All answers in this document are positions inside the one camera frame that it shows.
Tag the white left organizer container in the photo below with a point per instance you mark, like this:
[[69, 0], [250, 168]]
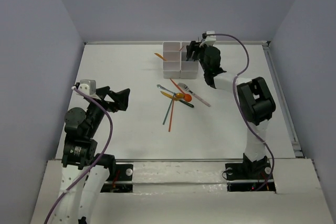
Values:
[[172, 62]]

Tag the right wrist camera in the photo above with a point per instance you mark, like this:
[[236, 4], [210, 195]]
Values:
[[208, 39]]

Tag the white organizer container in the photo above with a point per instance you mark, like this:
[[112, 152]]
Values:
[[172, 62], [189, 69]]

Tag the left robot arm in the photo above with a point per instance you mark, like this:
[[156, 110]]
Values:
[[83, 170]]

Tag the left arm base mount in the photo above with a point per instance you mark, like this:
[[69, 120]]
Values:
[[121, 181]]

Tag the orange spoon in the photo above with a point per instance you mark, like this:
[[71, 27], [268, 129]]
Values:
[[187, 98]]

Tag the orange plastic knife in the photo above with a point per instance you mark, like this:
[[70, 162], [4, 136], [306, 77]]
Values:
[[160, 56]]

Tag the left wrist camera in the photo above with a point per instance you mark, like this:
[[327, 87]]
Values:
[[86, 86]]

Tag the gold knife green handle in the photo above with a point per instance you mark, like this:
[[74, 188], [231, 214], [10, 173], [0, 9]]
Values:
[[177, 99]]

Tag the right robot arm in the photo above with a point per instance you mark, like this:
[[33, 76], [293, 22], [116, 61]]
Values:
[[252, 96]]

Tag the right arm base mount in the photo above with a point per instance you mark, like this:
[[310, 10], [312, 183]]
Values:
[[238, 180]]

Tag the red-orange chopstick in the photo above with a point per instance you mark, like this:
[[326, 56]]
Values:
[[178, 87], [171, 115]]

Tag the white right organizer container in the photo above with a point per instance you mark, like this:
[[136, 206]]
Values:
[[189, 69]]

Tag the silver fork pink handle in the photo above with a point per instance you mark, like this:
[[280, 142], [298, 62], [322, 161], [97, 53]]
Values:
[[185, 87]]

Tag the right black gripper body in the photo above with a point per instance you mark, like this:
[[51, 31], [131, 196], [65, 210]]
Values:
[[201, 59]]

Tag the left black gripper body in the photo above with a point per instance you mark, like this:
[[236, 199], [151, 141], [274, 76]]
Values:
[[104, 98]]

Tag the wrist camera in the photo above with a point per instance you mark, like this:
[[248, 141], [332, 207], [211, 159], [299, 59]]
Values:
[[208, 39], [86, 86]]

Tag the teal chopstick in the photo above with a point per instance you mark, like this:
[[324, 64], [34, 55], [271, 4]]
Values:
[[170, 105]]

